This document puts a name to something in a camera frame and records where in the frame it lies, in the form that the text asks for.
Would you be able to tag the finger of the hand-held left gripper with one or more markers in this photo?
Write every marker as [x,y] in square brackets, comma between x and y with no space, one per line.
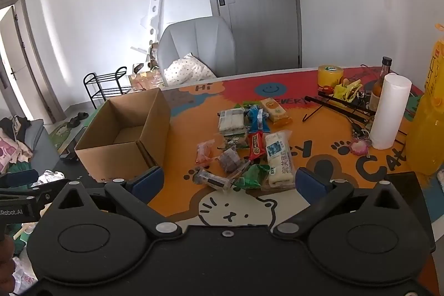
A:
[20,178]

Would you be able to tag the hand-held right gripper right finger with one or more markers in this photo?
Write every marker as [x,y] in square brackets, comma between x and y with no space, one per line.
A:
[310,185]

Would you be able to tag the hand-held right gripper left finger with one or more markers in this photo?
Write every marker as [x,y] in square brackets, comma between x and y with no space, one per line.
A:
[149,182]

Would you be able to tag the small translucent red snack packet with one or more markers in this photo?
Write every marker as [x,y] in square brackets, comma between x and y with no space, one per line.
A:
[204,152]

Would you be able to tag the brown cardboard box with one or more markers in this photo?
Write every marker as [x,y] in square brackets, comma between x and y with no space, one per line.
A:
[104,122]

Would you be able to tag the white rectangular snack packet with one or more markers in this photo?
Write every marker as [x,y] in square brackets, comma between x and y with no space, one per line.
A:
[231,121]

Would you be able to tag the grey sofa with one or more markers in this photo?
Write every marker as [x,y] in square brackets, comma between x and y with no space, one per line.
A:
[43,147]

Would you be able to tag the pile of clothes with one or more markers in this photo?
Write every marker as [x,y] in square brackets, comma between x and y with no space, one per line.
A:
[14,140]

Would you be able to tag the large white bread packet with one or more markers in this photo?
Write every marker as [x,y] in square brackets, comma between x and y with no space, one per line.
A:
[279,157]

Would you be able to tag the green floor mat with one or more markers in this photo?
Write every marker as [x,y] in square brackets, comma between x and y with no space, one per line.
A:
[62,134]

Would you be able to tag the pink small object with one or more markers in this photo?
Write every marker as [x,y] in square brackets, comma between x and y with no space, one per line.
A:
[359,147]

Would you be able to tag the clear black snack packet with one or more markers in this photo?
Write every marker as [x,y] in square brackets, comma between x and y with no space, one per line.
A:
[213,180]

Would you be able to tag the red labelled snack packet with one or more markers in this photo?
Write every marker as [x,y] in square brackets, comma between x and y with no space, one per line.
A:
[256,147]

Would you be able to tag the crumpled plastic bag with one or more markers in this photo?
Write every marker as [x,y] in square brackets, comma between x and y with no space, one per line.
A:
[26,277]

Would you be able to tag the dark slippers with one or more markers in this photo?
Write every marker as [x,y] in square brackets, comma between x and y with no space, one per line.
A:
[78,120]

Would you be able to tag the orange yellow snack packet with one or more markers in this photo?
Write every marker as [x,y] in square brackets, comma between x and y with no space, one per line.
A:
[275,110]

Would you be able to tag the blue snack packet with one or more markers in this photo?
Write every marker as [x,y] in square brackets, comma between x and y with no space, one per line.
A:
[257,121]

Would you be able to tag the dark chocolate snack packet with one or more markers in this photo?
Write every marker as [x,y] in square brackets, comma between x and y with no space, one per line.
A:
[229,160]

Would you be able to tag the black metal stand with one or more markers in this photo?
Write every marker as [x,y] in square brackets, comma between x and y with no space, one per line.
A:
[340,103]

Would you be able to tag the yellow plastic toy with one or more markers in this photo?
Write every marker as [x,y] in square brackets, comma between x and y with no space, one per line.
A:
[347,89]

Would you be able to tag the black shoe rack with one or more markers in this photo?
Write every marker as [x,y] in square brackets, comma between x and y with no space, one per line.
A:
[104,88]

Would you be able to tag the white paper roll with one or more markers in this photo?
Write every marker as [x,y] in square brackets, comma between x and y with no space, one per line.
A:
[390,112]

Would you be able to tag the yellow tape roll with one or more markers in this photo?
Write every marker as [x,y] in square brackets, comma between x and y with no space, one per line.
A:
[330,75]

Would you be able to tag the brown glass bottle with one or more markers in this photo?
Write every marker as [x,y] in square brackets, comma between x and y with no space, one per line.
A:
[378,88]

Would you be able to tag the dotted white pillow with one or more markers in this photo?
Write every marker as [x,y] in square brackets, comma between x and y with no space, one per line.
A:
[189,70]

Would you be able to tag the large yellow juice bottle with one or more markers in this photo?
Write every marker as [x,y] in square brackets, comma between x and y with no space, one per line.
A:
[428,122]

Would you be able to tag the grey armchair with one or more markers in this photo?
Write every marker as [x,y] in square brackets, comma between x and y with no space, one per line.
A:
[201,39]

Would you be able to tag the white board with holes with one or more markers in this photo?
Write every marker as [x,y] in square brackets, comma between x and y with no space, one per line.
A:
[154,15]

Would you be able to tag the grey door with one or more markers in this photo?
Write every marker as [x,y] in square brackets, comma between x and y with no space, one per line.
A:
[256,4]

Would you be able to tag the grey side doorway frame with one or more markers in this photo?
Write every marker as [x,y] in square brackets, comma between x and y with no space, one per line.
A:
[41,56]

